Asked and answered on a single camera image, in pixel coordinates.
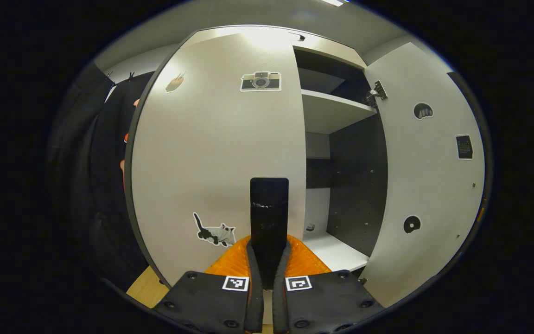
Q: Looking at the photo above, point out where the beige cabinet door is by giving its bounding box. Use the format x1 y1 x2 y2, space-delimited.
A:
359 42 487 309
125 32 308 289

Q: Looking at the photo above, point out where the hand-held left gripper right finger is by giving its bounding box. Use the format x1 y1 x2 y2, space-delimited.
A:
272 234 385 334

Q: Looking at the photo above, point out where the beige double-door shoe cabinet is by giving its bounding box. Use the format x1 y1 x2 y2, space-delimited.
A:
179 24 390 274

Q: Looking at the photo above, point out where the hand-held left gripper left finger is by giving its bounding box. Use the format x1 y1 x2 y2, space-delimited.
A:
153 234 264 334

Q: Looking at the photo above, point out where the black backdrop cloth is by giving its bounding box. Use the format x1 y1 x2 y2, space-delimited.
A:
47 63 168 294

